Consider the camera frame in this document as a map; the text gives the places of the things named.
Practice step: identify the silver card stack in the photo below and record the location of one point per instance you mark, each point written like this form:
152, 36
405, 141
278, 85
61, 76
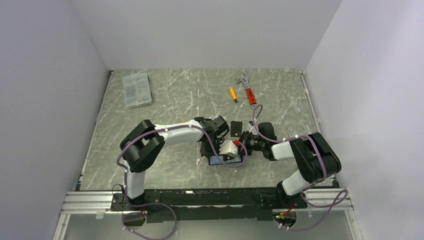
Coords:
220, 117

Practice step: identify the blue leather card holder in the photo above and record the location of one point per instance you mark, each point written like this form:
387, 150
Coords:
213, 160

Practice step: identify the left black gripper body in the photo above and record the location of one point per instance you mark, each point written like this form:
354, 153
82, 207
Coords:
207, 149

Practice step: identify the red handled adjustable wrench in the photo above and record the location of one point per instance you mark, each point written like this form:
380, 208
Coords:
244, 79

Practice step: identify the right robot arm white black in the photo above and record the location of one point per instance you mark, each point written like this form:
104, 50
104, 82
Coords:
314, 157

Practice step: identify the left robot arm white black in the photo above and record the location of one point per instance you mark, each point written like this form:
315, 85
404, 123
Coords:
141, 147

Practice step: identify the aluminium frame rail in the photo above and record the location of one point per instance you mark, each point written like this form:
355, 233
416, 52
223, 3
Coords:
87, 202

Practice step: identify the orange handled screwdriver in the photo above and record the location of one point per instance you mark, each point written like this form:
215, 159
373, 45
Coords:
233, 95

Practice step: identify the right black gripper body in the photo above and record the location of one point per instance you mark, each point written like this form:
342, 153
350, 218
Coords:
249, 142

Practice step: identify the black card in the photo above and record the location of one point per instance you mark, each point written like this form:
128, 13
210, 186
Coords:
236, 129

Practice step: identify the clear plastic screw box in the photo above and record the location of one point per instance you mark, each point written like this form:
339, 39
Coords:
136, 89

